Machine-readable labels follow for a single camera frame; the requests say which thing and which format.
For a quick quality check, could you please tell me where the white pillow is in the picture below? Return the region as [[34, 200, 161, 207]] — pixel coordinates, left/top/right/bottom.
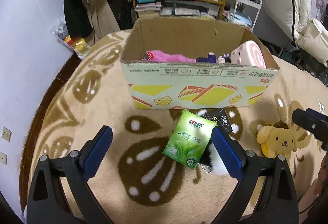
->
[[296, 18, 328, 64]]

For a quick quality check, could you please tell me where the pink swirl plush toy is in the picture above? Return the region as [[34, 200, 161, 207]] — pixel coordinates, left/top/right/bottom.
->
[[230, 41, 266, 69]]

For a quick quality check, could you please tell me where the clear bag with pink plush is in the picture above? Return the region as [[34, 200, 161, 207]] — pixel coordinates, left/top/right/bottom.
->
[[142, 50, 196, 63]]

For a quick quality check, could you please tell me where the printed cardboard box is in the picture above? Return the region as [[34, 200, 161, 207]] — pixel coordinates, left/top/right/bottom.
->
[[120, 17, 279, 109]]

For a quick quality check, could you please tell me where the beige brown patterned blanket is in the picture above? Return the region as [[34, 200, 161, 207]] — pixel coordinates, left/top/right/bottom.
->
[[27, 32, 327, 223]]

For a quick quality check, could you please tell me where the black small packet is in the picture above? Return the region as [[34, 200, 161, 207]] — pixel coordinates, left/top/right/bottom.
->
[[201, 108, 232, 133]]

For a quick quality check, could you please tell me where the plastic bag with yellow toys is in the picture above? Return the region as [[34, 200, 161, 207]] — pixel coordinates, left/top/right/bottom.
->
[[52, 19, 91, 60]]

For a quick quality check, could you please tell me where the white metal cart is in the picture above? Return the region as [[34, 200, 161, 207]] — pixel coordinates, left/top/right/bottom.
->
[[223, 0, 262, 31]]

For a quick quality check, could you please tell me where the green tissue pack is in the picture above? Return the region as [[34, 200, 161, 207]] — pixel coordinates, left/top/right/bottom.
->
[[162, 110, 217, 169]]

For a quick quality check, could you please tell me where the stack of books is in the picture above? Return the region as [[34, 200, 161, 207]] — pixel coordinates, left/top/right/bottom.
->
[[135, 2, 162, 19]]

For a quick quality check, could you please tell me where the beige trench coat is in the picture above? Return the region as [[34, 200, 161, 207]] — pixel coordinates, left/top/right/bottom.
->
[[83, 0, 120, 46]]

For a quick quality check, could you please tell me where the dark blue doll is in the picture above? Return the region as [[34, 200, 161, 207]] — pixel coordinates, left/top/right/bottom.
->
[[196, 52, 231, 64]]

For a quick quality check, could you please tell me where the black white plush keychain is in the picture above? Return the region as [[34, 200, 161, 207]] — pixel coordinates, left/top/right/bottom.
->
[[198, 143, 229, 176]]

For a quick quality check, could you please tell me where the yellow dog plush keychain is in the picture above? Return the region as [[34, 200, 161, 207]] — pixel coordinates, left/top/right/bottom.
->
[[256, 121, 297, 160]]

